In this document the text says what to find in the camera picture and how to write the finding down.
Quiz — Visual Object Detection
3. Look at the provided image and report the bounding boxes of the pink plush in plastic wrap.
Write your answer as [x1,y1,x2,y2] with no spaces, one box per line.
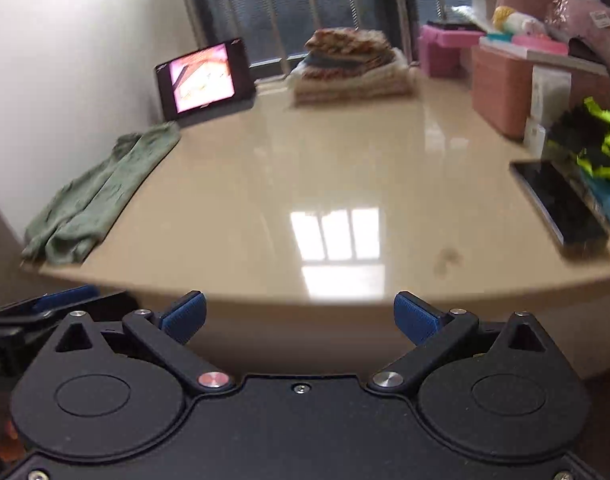
[545,0,610,68]

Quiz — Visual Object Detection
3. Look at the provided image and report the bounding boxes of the white flat board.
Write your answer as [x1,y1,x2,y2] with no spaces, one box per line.
[480,42,610,77]

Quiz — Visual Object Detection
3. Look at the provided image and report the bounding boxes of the green printed pants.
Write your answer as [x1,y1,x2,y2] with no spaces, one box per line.
[21,121,182,266]

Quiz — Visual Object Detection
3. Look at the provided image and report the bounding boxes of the stack of folded clothes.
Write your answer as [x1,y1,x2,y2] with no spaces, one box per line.
[291,47,417,106]

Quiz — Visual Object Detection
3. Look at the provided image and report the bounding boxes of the neon yellow black gloves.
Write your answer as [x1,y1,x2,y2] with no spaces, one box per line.
[549,97,610,183]

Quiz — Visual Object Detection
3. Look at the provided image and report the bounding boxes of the flat pink tray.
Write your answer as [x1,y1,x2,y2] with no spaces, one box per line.
[419,25,486,47]

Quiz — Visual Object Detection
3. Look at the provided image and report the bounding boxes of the flat black box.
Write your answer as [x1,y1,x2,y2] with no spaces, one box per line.
[427,19,474,32]

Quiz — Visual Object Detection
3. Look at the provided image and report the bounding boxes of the clear plastic bag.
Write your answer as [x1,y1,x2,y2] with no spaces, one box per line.
[450,5,493,28]

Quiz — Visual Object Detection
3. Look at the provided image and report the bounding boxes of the white carton with code print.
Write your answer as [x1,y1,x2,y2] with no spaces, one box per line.
[524,119,550,158]

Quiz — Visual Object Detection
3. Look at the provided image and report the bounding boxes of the blue packet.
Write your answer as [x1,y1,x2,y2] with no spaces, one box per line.
[580,170,610,239]

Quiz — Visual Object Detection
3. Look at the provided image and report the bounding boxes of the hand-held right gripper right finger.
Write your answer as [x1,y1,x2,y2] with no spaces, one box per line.
[367,291,548,392]

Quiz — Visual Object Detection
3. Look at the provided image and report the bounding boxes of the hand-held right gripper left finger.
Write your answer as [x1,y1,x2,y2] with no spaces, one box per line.
[55,290,236,392]

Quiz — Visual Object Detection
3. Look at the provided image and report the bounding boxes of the large salmon storage box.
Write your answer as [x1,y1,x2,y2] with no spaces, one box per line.
[472,45,610,140]

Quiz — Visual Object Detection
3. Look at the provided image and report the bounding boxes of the yellow white crochet toy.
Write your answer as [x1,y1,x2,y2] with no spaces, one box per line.
[492,6,548,37]

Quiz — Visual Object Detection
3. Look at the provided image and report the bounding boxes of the black smartphone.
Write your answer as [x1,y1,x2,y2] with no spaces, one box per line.
[510,159,610,259]

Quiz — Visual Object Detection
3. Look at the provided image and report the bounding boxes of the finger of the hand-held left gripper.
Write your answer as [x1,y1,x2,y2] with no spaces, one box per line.
[0,285,100,328]
[82,291,138,320]

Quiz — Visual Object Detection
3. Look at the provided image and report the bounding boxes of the pink flat case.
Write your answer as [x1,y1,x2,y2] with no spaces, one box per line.
[512,35,569,57]

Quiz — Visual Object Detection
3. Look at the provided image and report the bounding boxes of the small pink box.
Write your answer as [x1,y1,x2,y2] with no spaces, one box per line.
[418,40,478,79]

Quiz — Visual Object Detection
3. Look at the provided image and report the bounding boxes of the tall white carton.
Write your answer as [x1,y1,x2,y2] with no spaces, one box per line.
[530,66,573,128]

